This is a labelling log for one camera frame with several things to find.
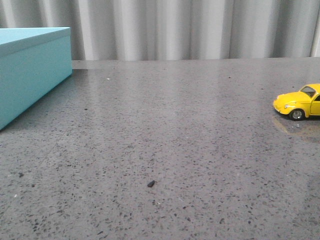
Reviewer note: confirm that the yellow toy beetle car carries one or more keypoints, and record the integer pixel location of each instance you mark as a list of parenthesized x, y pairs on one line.
[(300, 104)]

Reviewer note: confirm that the grey pleated curtain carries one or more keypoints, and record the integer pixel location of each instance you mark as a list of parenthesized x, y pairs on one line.
[(132, 30)]

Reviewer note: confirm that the light blue storage box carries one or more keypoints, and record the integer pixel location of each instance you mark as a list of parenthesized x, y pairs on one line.
[(32, 62)]

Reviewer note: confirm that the small black debris piece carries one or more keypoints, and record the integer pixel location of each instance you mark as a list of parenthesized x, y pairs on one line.
[(151, 184)]

